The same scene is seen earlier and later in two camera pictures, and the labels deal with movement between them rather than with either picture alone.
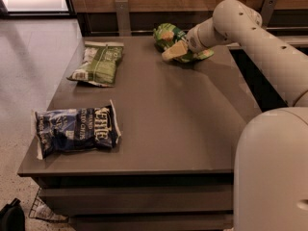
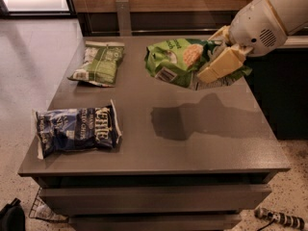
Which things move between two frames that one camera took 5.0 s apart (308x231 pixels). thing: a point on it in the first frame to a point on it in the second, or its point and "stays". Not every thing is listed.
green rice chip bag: [166, 34] to [178, 62]
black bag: [12, 217] stays
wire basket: [40, 211] stays
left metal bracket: [123, 17] stays
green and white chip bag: [99, 64] stays
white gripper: [192, 40] to [255, 28]
